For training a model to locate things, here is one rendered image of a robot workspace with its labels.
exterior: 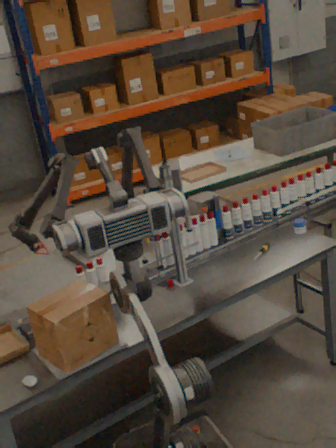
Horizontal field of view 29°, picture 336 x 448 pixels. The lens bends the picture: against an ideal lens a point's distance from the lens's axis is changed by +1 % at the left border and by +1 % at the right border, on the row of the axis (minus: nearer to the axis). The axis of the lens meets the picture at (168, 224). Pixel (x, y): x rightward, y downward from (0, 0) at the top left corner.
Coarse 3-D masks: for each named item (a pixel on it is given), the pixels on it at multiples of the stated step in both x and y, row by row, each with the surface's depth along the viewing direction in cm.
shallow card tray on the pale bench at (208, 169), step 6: (210, 162) 532; (192, 168) 526; (198, 168) 529; (204, 168) 528; (210, 168) 526; (216, 168) 524; (222, 168) 513; (186, 174) 522; (192, 174) 519; (198, 174) 517; (204, 174) 515; (210, 174) 508; (216, 174) 511; (186, 180) 506; (192, 180) 501; (198, 180) 503
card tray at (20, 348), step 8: (0, 328) 334; (8, 328) 336; (0, 336) 333; (8, 336) 331; (16, 336) 330; (0, 344) 326; (8, 344) 324; (16, 344) 323; (24, 344) 322; (0, 352) 319; (8, 352) 318; (16, 352) 313; (24, 352) 315; (0, 360) 309; (8, 360) 312
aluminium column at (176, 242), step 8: (160, 168) 329; (168, 168) 328; (168, 184) 332; (176, 224) 341; (176, 232) 343; (176, 240) 343; (176, 248) 345; (176, 256) 347; (176, 264) 351; (184, 264) 351; (176, 272) 354; (184, 272) 352; (184, 280) 354
